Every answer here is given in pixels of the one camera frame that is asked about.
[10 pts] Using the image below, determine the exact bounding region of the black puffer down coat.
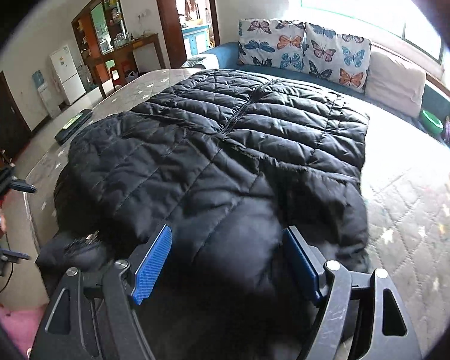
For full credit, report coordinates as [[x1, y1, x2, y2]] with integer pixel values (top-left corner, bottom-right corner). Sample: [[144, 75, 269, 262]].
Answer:
[[36, 70, 369, 359]]

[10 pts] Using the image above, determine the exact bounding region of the pink sleeved left forearm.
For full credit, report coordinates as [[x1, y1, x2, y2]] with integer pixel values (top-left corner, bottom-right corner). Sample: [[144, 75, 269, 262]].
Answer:
[[0, 303, 48, 359]]

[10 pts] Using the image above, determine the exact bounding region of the black digital floor scale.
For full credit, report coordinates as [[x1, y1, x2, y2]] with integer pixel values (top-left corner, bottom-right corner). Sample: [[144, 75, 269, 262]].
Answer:
[[54, 109, 92, 146]]

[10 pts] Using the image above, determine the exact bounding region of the white refrigerator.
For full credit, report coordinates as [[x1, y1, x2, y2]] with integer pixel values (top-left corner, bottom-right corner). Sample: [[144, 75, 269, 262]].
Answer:
[[49, 45, 86, 106]]

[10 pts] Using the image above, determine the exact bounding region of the grey star quilted mattress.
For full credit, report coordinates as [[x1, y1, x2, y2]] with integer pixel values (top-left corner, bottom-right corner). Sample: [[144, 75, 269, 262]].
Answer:
[[28, 69, 450, 351]]

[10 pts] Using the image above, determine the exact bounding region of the red small stool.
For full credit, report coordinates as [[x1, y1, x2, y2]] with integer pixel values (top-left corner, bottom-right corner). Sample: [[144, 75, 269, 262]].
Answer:
[[109, 61, 138, 89]]

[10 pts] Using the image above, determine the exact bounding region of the dark wooden side table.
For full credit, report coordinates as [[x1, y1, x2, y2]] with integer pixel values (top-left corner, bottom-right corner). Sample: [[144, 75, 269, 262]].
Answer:
[[84, 33, 166, 98]]

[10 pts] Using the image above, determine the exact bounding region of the wooden display cabinet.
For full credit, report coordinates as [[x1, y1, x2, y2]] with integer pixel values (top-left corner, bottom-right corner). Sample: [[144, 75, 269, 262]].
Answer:
[[71, 0, 128, 87]]

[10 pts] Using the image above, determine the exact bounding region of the green plastic basin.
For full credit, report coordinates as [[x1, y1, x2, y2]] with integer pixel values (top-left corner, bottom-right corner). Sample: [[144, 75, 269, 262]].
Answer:
[[419, 109, 444, 137]]

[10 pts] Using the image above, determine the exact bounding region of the plain white pillow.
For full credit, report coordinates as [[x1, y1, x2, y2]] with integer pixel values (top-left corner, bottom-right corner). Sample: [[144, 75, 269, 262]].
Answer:
[[365, 47, 426, 118]]

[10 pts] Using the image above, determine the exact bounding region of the right butterfly print pillow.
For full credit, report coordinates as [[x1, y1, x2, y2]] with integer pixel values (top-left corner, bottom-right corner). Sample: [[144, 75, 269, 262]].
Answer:
[[303, 22, 372, 94]]

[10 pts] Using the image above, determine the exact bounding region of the butterfly print pillow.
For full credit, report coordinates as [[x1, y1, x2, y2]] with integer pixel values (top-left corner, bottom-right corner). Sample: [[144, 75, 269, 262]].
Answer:
[[303, 22, 372, 94], [238, 19, 305, 72]]

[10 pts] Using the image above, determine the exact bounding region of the left butterfly print pillow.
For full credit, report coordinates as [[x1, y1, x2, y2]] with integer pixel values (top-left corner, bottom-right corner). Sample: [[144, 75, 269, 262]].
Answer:
[[238, 19, 305, 72]]

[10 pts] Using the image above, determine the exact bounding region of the blue painted cabinet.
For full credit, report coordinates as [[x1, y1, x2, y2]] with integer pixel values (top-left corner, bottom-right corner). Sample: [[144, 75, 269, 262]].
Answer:
[[182, 24, 209, 59]]

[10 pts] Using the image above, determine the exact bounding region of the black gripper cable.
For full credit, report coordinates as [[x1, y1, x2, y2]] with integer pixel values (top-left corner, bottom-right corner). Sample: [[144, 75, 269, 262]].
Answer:
[[0, 262, 16, 301]]

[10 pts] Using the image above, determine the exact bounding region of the green window frame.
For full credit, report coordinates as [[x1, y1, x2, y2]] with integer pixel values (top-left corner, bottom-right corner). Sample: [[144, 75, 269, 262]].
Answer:
[[301, 0, 444, 63]]

